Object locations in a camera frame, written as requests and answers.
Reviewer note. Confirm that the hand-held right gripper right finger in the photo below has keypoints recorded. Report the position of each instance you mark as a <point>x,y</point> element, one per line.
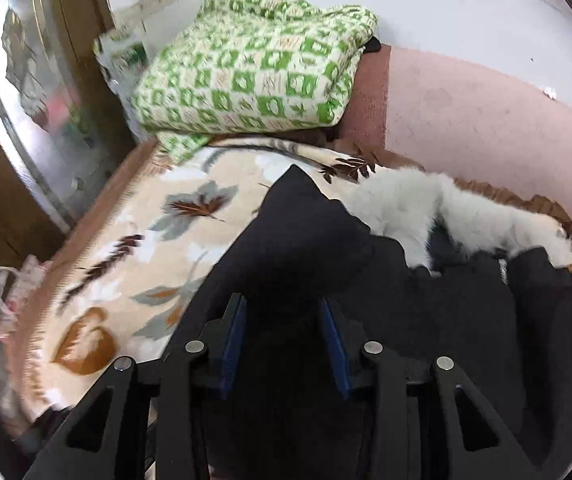
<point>333,345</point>

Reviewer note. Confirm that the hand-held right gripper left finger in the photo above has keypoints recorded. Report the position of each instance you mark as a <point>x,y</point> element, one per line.
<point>236,345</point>

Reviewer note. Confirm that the black coat with fur collar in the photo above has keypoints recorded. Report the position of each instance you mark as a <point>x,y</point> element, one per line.
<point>306,240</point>

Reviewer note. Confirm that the leaf-print fleece blanket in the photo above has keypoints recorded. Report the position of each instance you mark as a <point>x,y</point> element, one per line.
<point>165,260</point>

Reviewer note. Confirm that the pink frilly cloth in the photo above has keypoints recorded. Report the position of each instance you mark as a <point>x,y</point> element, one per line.
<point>20,285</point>

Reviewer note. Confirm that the green checkered folded blanket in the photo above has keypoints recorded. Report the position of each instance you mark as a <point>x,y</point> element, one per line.
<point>246,75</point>

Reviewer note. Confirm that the green and white plastic package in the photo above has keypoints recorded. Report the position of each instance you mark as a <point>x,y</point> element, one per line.
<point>123,55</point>

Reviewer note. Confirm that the wooden glass door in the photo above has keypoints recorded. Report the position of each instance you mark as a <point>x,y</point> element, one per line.
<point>30,110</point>

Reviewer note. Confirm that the small white object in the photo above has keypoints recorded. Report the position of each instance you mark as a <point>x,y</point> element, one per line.
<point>548,92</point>

